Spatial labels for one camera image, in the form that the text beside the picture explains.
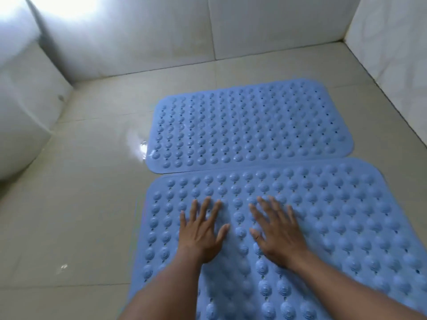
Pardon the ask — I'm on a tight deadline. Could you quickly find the person's right hand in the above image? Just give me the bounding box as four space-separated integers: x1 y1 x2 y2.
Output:
249 196 311 269

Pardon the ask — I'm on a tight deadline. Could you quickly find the person's left hand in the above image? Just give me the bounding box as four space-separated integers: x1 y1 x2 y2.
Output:
178 197 231 264

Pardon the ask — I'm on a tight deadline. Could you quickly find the person's right forearm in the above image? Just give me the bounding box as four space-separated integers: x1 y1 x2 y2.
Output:
283 251 424 320

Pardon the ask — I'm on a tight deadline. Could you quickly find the person's left forearm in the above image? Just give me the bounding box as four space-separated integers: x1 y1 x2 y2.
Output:
120 249 207 320

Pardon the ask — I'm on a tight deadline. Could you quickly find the blue bath mat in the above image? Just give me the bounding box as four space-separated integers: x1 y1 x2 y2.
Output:
128 159 427 320
145 79 355 174

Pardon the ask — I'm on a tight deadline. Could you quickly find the white ceramic toilet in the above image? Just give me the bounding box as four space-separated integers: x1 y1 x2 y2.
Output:
0 0 74 181

